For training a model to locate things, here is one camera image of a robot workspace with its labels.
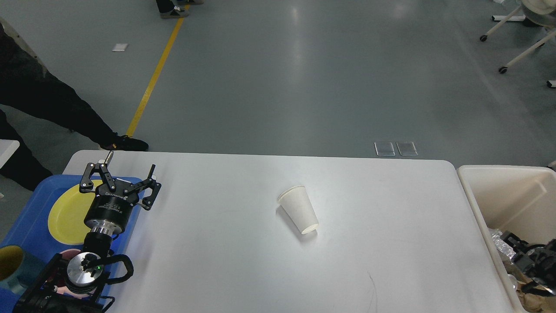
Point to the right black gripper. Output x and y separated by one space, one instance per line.
524 260

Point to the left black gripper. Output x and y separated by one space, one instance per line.
111 209

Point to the clear plastic wrap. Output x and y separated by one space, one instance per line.
505 251

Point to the yellow round plate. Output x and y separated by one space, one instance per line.
66 218

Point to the pink ribbed mug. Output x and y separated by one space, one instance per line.
67 254

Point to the dark teal mug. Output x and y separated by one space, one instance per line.
18 269

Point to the white paper cup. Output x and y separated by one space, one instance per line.
298 206

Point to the brown paper ball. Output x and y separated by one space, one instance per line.
528 301

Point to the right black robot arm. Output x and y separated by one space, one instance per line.
536 261

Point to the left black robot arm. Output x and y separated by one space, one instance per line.
76 285

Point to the beige plastic bin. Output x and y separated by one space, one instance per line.
520 199

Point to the blue plastic tray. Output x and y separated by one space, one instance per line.
30 231

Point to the white side table corner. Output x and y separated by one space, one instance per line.
7 149

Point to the person in dark clothes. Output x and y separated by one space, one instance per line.
27 86

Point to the white rolling stand legs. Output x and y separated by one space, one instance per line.
520 34

